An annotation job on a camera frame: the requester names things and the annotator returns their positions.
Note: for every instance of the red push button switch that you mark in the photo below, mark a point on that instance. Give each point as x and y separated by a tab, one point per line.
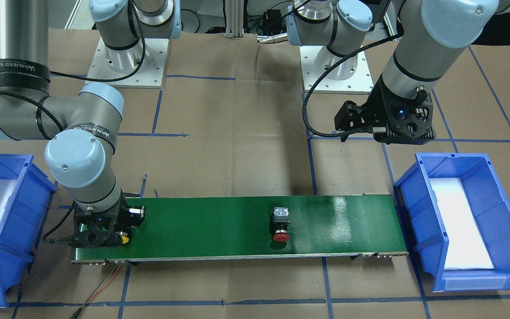
280	224

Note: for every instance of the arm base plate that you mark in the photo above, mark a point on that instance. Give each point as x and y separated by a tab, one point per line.
353	76
109	64

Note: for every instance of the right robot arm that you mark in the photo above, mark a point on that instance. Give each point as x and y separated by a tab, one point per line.
82	131

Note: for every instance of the aluminium profile post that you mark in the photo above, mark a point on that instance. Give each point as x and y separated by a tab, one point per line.
234	17

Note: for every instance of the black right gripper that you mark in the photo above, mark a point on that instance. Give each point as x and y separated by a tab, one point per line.
126	213

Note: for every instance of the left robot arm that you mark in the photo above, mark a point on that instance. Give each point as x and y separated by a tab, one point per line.
434	34

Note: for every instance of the blue plastic bin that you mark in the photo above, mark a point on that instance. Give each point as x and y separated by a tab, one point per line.
21	221
490	207

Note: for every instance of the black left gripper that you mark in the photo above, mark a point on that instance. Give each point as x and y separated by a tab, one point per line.
368	110

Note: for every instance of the green conveyor belt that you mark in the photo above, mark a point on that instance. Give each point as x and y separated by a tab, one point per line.
200	229

